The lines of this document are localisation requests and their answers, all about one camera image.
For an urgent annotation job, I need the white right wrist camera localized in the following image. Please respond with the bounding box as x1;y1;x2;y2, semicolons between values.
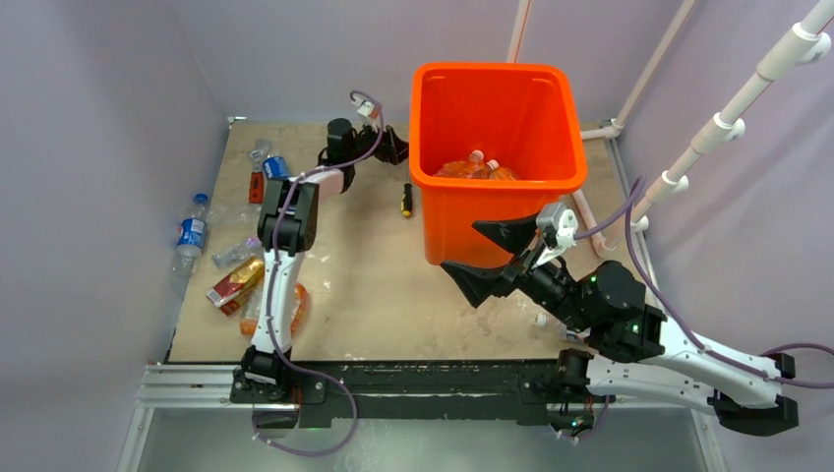
534;202;578;267

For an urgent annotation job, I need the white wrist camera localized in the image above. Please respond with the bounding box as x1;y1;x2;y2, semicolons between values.
534;202;578;267
354;98;382;121

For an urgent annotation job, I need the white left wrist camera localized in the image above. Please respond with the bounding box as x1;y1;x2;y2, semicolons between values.
354;98;382;121

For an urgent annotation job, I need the yellow black screwdriver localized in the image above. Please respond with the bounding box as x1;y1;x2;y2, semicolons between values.
400;182;413;218

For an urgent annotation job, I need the white pvc pipe frame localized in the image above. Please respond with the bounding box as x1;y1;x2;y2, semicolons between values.
520;1;833;265

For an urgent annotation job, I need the orange plastic bin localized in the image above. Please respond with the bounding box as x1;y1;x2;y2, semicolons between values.
408;62;588;267

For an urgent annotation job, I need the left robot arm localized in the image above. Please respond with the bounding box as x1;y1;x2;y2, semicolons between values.
230;118;407;403

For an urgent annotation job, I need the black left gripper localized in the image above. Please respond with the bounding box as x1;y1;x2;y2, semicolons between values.
347;118;417;166

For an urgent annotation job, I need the red adjustable wrench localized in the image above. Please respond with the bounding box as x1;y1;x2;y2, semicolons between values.
248;139;271;204

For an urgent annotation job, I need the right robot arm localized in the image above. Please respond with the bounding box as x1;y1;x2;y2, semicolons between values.
443;203;799;437

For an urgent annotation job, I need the pepsi label bottle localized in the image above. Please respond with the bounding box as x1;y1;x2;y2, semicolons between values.
170;193;209;289

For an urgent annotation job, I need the small label clear bottle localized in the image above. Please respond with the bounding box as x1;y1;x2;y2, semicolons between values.
534;313;591;344

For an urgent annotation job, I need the small clear white-cap bottle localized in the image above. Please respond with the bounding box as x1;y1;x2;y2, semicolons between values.
211;236;262;268

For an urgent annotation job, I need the crushed orange label bottle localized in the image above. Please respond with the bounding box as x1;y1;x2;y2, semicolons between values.
239;281;310;338

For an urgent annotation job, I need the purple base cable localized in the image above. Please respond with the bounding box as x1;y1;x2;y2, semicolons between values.
251;378;364;458

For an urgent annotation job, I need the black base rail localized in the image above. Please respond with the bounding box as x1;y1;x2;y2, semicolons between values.
238;349;613;431

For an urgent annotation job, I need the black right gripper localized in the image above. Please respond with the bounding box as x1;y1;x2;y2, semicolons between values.
438;209;588;333

